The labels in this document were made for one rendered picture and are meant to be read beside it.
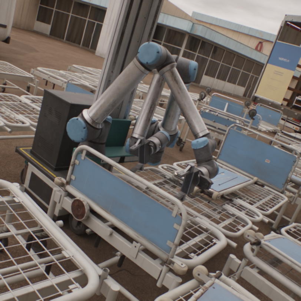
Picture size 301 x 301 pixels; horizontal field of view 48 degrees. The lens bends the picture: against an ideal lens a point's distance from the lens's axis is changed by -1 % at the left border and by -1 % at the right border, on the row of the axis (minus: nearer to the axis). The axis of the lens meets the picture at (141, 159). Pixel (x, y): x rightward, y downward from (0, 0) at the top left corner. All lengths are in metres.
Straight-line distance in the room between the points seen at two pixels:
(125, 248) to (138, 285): 0.56
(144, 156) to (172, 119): 0.58
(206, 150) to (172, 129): 0.72
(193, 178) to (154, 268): 0.45
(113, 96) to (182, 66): 0.48
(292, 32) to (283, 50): 1.10
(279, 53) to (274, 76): 0.79
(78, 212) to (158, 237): 0.46
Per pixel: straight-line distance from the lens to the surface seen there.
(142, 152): 1.87
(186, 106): 1.91
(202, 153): 1.77
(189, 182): 1.65
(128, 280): 2.22
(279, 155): 3.35
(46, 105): 2.62
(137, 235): 1.63
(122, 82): 1.89
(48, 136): 2.60
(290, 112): 11.83
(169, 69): 1.95
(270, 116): 9.56
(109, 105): 1.94
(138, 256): 1.66
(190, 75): 2.13
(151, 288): 2.23
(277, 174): 3.38
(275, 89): 12.79
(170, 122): 2.40
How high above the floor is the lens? 1.33
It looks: 17 degrees down
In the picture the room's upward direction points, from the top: 18 degrees clockwise
